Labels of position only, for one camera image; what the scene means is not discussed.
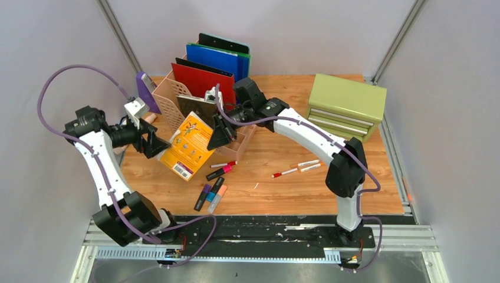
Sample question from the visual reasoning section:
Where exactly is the green translucent plastic folder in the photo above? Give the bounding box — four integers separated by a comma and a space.
187, 42, 251, 58

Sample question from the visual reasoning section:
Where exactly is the white red whiteboard marker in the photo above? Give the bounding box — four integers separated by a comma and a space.
210, 160, 238, 168

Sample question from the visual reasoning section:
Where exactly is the orange highlighter marker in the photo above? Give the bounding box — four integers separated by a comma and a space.
207, 185, 228, 214

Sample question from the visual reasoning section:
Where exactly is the beige rolled tube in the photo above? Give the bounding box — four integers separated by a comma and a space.
117, 112, 158, 154

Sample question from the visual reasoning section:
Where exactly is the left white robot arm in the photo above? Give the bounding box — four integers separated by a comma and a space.
64, 106, 181, 246

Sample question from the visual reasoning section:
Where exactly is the black notebook with sticker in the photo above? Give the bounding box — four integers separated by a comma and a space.
176, 94, 216, 129

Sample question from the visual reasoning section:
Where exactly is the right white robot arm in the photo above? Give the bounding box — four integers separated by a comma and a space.
206, 78, 367, 246

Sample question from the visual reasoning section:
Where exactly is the red binder folder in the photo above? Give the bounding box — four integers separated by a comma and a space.
171, 58, 236, 104

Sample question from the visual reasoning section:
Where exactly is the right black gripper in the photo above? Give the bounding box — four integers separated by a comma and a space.
208, 104, 253, 150

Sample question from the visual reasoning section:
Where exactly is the purple folder behind organizer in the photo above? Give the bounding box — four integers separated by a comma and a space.
136, 71, 161, 114

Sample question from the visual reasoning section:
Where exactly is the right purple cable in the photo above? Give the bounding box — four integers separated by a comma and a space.
213, 83, 384, 274

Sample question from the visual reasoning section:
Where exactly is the beige plastic file organizer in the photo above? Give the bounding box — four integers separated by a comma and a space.
152, 72, 256, 162

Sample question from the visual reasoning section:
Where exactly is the small orange cap marker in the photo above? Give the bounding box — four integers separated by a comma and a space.
298, 163, 324, 173

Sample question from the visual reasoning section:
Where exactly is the orange yellow booklet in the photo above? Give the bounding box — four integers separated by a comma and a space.
156, 111, 214, 181

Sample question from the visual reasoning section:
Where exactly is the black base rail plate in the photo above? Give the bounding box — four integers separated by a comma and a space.
142, 212, 378, 261

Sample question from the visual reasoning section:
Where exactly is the purple highlighter marker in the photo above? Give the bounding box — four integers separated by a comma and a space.
193, 184, 212, 212

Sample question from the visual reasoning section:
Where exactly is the green metal drawer cabinet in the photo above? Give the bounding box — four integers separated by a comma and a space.
305, 74, 387, 143

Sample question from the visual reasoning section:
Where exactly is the white orange marker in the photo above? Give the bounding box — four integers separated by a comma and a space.
290, 159, 321, 168

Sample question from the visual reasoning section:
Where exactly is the pink highlighter marker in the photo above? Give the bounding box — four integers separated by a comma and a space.
206, 164, 233, 181

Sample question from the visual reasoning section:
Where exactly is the blue highlighter marker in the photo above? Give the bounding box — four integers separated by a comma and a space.
206, 177, 225, 202

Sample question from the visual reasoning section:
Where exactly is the black clipboard blue back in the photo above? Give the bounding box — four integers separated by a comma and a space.
198, 32, 251, 80

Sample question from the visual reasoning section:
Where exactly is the small red cap marker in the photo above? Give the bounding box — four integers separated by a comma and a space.
271, 167, 298, 179

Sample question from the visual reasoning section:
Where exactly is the blue binder folder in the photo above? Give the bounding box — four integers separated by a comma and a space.
186, 45, 241, 81

